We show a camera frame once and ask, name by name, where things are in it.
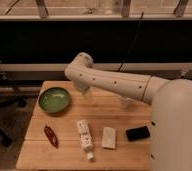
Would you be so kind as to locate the yellowish translucent end effector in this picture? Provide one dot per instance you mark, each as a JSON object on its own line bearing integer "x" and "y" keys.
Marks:
{"x": 88, "y": 96}

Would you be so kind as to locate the green ceramic bowl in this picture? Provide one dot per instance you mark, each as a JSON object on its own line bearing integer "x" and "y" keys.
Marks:
{"x": 54, "y": 100}

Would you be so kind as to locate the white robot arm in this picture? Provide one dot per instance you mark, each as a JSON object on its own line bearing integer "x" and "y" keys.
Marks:
{"x": 171, "y": 108}

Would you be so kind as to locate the white labelled bottle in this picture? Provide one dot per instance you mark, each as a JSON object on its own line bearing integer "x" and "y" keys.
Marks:
{"x": 85, "y": 138}

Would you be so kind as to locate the white rectangular box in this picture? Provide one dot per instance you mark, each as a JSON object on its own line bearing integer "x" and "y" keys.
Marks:
{"x": 109, "y": 138}

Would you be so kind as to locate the red chili pepper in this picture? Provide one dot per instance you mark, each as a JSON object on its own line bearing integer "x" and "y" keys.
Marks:
{"x": 51, "y": 136}

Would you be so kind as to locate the black smartphone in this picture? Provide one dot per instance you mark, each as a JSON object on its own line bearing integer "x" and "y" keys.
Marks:
{"x": 137, "y": 133}

